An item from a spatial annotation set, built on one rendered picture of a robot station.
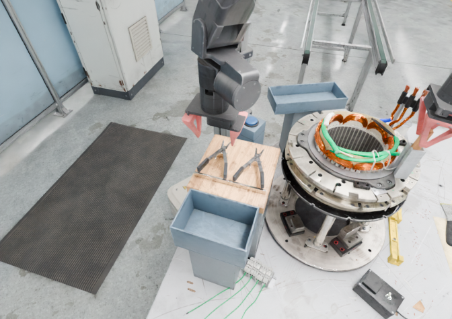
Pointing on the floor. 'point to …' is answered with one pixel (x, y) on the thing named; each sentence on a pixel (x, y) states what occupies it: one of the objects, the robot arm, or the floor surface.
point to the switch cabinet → (112, 32)
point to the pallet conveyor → (380, 61)
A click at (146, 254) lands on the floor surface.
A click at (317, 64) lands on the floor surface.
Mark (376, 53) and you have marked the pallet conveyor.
